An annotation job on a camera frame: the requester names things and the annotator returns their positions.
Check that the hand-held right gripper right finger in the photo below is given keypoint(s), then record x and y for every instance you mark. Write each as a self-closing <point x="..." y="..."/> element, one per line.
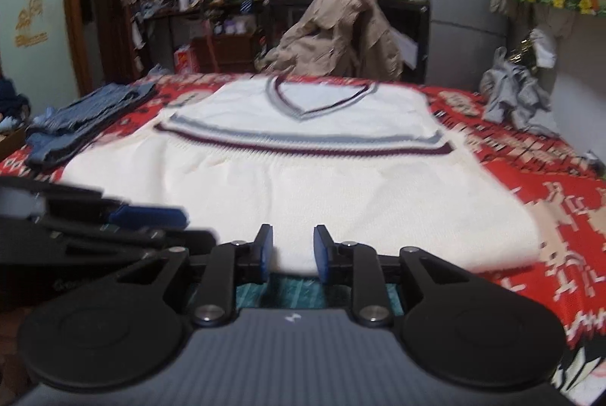
<point x="322" y="254"/>

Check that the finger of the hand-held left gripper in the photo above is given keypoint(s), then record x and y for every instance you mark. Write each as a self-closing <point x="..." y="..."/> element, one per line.
<point x="189" y="240"/>
<point x="151" y="216"/>

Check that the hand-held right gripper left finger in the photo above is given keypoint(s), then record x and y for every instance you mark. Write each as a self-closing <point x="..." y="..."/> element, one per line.
<point x="265" y="254"/>

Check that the white knit V-neck sweater vest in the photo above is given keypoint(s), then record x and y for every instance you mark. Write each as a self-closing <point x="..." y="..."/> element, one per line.
<point x="293" y="188"/>

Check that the dark blue clothes pile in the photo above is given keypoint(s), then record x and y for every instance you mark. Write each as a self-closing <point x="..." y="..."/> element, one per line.
<point x="9" y="98"/>

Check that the green cutting mat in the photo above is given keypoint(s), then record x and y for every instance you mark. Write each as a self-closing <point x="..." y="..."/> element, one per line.
<point x="293" y="292"/>

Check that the folded blue jeans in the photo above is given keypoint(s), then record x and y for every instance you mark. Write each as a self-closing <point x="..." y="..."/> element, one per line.
<point x="80" y="122"/>

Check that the cardboard box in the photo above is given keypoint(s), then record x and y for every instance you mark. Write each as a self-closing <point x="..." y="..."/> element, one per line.
<point x="12" y="143"/>

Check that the red and white carton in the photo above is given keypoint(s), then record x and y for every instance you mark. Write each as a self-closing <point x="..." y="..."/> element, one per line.
<point x="184" y="60"/>

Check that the brown wooden drawer cabinet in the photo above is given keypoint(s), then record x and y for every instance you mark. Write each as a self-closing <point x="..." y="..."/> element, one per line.
<point x="232" y="53"/>

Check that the beige jacket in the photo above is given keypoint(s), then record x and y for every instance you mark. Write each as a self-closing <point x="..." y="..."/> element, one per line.
<point x="331" y="32"/>

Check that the red patterned blanket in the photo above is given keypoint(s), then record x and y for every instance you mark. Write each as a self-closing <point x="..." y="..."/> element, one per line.
<point x="544" y="197"/>

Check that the crumpled grey garment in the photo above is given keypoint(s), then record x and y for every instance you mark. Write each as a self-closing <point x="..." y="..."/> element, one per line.
<point x="511" y="93"/>

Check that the grey refrigerator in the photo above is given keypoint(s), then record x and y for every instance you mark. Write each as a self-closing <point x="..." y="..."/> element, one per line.
<point x="464" y="32"/>

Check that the wooden door frame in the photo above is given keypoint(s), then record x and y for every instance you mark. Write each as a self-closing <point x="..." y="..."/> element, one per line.
<point x="71" y="8"/>

